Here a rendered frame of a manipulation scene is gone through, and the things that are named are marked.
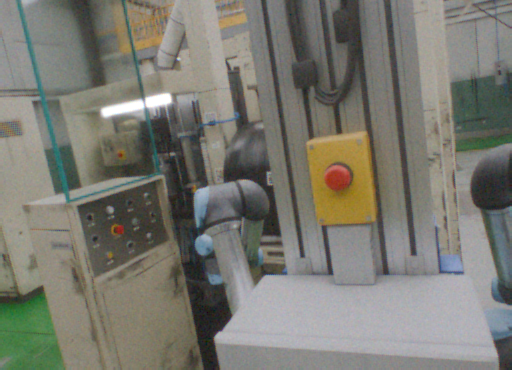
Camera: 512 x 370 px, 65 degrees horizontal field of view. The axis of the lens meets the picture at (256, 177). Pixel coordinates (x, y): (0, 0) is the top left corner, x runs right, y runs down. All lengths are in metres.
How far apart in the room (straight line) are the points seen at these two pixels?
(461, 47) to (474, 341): 10.69
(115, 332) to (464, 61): 10.14
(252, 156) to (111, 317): 0.96
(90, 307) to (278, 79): 1.57
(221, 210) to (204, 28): 1.15
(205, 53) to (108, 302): 1.26
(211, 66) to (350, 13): 1.51
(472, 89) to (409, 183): 10.42
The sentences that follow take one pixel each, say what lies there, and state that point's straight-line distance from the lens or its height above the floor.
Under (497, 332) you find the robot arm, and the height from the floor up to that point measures 0.94.
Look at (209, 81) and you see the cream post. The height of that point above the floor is 1.70.
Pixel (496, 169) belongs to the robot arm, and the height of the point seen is 1.32.
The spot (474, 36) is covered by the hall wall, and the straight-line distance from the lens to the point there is 11.18.
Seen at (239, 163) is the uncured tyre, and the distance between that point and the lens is 1.83.
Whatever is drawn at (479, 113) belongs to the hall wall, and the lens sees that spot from 11.11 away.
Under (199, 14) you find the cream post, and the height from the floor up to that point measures 2.02.
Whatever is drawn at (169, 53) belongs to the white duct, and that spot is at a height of 1.94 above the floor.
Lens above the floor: 1.52
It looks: 9 degrees down
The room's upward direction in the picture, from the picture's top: 9 degrees counter-clockwise
